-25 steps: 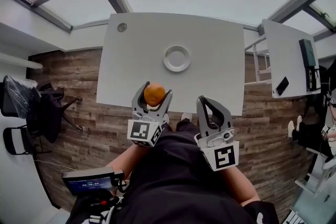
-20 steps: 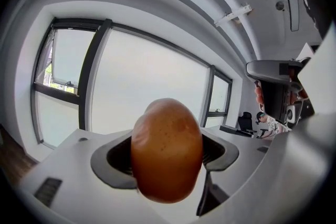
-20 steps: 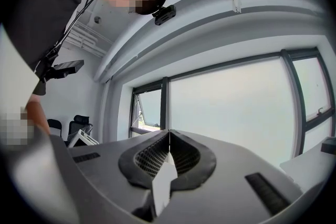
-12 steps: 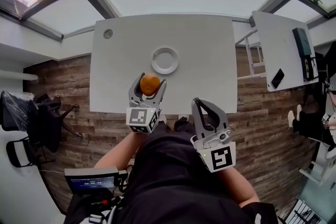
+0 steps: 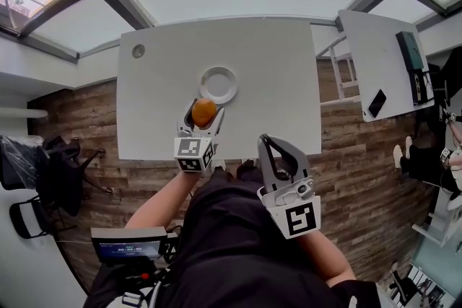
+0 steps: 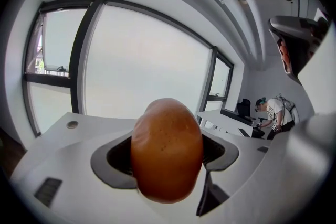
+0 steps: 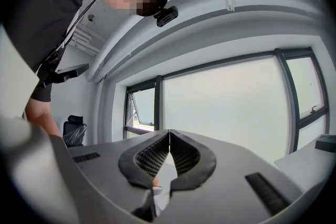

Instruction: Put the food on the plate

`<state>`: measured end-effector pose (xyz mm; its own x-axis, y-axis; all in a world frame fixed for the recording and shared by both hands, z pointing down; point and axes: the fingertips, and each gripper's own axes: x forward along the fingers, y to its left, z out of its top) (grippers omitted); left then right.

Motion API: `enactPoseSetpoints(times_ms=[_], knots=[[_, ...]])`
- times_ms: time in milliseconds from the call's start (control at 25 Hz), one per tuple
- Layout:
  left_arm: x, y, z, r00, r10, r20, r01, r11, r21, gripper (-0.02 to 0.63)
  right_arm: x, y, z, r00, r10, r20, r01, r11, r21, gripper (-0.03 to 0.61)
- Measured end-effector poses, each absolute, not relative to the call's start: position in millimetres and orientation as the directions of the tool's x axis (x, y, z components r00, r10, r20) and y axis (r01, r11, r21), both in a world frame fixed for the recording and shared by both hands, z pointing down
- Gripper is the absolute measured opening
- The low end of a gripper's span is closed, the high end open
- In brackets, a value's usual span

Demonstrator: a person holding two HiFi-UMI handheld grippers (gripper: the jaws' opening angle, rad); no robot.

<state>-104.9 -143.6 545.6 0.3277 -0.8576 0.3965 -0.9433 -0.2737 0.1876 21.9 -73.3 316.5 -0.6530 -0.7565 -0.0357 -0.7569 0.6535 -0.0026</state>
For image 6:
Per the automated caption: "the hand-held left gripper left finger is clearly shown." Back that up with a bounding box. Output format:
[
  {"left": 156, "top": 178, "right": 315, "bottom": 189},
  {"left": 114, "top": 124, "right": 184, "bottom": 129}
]
[{"left": 10, "top": 130, "right": 170, "bottom": 224}]

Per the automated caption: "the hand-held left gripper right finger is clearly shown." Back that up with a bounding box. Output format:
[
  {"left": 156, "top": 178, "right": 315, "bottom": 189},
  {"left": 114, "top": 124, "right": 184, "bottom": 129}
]
[{"left": 196, "top": 133, "right": 273, "bottom": 218}]

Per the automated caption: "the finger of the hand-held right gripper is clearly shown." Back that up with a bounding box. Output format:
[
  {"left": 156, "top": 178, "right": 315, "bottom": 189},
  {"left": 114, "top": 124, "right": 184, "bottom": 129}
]
[{"left": 267, "top": 15, "right": 320, "bottom": 84}]

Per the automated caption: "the long white table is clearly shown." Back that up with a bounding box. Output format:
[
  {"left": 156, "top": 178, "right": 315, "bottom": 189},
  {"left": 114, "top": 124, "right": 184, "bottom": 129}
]
[{"left": 196, "top": 109, "right": 266, "bottom": 140}]

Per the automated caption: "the grey table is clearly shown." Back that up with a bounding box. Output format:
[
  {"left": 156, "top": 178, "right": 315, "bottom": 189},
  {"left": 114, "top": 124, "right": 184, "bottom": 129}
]
[{"left": 25, "top": 112, "right": 274, "bottom": 158}]

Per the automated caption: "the black office chair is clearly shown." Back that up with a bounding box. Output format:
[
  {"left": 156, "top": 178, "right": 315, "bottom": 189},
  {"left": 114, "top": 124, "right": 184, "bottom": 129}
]
[{"left": 236, "top": 98, "right": 252, "bottom": 116}]

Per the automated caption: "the large frosted window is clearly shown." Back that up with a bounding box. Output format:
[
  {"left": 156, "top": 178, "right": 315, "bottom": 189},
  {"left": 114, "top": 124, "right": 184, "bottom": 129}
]
[{"left": 83, "top": 2, "right": 218, "bottom": 124}]

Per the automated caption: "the window with open pane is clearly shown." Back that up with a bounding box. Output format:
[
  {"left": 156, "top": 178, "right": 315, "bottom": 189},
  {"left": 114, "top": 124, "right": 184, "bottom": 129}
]
[{"left": 22, "top": 0, "right": 107, "bottom": 138}]

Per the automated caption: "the narrow window with handle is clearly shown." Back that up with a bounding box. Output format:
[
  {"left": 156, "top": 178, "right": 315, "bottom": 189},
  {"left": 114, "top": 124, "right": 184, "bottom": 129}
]
[{"left": 199, "top": 46, "right": 235, "bottom": 124}]

